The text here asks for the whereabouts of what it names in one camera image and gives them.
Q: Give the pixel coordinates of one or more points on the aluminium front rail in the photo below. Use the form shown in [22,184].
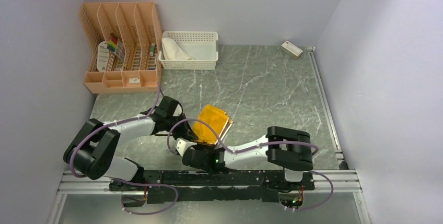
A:
[344,181]

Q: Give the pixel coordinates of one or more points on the orange plastic file organizer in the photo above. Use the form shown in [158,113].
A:
[137,26]

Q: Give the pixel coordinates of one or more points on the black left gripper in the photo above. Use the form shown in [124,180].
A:
[186,132]

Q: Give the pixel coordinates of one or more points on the small white red box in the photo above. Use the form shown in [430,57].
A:
[291,49]

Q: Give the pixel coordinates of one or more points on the rainbow colour swatch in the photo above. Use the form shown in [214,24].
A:
[112,42]

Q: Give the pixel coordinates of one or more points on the white towel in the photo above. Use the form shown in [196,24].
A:
[173,52]

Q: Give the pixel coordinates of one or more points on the brown and yellow towel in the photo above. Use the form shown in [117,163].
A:
[217,119]

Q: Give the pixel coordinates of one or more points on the small white label tag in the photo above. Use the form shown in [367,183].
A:
[134,80]

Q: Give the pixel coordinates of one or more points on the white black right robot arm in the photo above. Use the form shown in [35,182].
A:
[287,148]

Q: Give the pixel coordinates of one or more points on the white tag card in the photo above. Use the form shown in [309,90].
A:
[102,56]

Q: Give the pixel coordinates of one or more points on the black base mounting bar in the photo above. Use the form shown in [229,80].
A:
[198,186]

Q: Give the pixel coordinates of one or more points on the white plastic basket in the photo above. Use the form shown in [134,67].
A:
[200,46]

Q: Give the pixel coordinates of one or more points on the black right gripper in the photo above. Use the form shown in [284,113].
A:
[198,146]

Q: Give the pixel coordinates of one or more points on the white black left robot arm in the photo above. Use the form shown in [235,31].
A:
[92,151]

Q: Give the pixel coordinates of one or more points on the aluminium side rail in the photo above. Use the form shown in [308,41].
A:
[342,164]

